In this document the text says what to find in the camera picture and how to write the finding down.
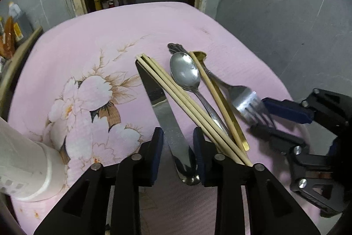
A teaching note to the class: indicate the large dark oil jug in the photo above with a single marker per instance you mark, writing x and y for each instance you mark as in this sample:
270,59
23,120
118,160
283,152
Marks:
21,23

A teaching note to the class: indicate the wooden chopstick crossing spoons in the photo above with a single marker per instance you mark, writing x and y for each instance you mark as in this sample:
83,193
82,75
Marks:
220,105

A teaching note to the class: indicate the red white bottle on floor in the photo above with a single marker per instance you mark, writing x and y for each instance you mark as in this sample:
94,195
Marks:
112,3

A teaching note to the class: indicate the steel table knife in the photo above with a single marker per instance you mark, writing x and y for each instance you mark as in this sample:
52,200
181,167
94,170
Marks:
183,156

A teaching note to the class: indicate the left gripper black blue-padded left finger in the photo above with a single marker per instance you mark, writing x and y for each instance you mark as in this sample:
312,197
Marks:
107,198

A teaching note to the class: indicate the white plastic utensil holder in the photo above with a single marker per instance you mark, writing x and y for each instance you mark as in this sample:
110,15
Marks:
30,171

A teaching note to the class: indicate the steel fork ornate handle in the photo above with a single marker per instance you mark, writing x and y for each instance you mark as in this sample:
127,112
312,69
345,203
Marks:
243,99

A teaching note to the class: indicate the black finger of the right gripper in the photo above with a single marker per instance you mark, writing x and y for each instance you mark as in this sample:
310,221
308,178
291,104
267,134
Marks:
278,140

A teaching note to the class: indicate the oval steel spoon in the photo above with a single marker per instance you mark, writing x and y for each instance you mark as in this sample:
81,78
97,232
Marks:
187,75

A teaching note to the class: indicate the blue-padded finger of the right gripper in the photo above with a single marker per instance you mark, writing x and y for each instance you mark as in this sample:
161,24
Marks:
289,110

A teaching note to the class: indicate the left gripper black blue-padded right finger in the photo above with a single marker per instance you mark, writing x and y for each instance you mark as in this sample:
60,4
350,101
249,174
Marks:
272,209

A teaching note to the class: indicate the wooden chopstick middle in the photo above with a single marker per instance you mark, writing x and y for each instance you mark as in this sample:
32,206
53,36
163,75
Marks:
189,100

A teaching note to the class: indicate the orange snack packet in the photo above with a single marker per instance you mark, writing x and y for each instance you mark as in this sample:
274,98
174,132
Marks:
9,43

